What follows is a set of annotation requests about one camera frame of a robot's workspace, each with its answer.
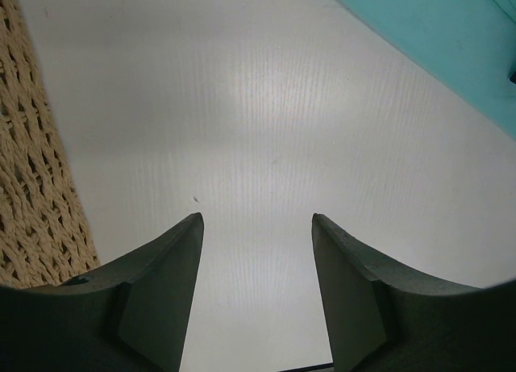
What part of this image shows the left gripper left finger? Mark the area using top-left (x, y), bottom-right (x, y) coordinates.
top-left (1, 213), bottom-right (204, 371)

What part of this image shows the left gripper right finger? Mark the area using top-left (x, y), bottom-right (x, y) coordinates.
top-left (311, 214), bottom-right (515, 371)

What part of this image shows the teal t shirt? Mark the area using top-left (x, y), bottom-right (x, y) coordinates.
top-left (337, 0), bottom-right (515, 136)

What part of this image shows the wicker laundry basket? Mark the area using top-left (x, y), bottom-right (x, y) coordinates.
top-left (1, 0), bottom-right (99, 289)

